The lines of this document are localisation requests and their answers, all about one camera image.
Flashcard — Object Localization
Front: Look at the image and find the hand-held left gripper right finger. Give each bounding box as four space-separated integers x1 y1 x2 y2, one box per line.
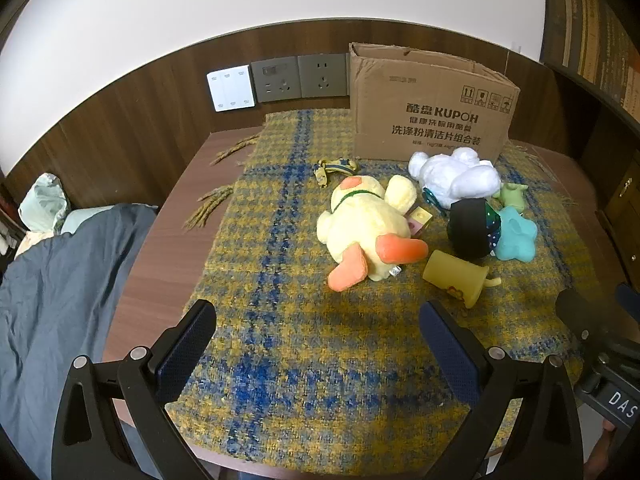
419 301 586 480

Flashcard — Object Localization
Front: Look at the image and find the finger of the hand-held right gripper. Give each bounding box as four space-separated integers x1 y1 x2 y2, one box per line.
555 288 640 359
616 282 640 314

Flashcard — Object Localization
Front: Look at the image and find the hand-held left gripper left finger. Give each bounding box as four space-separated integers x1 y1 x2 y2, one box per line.
51 299 217 480

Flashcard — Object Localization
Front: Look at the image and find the four-colour toy cube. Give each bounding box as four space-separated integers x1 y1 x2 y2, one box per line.
407 206 434 236

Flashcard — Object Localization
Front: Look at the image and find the white plush toy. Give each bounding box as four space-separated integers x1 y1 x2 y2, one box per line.
407 146 501 211

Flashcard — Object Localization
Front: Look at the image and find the brown cardboard box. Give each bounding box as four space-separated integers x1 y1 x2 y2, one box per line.
348 42 521 163

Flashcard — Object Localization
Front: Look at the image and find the yellow plastic cup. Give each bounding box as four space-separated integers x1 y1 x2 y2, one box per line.
422 250 502 309

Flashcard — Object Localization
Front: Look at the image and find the wooden cabinet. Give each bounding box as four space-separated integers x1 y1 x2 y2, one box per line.
595 152 640 281

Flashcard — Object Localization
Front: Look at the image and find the teal star-shaped toy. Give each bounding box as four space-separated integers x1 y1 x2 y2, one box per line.
495 206 539 262

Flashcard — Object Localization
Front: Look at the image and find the yellow and blue checked blanket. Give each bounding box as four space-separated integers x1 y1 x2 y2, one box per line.
165 108 586 463

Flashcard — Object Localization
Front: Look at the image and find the small green toy figure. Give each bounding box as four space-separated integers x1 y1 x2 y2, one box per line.
492 182 529 211

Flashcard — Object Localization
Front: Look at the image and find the blue-grey duvet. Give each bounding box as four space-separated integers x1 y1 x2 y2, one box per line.
0 203 160 480

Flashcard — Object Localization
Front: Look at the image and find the teal carabiner clip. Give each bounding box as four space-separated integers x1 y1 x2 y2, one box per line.
422 187 448 218

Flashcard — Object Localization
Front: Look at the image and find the yellow duck plush toy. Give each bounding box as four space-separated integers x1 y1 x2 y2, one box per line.
316 174 430 293

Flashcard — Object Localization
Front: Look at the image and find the light green bed sheet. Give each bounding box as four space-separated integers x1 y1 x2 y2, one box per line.
60 208 103 236

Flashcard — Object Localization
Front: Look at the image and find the pale green pillow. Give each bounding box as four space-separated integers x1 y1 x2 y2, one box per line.
19 172 71 234

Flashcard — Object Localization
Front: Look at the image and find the bookshelf with brown books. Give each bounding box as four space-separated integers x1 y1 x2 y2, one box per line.
542 0 640 126

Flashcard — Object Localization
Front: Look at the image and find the yellow and blue strap toy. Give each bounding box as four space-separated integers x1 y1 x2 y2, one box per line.
314 157 361 190

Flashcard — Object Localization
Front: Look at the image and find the white wall switch panel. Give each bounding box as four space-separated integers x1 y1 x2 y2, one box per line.
206 64 256 112

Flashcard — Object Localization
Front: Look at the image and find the grey wall socket with switch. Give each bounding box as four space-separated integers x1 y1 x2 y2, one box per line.
250 57 302 104

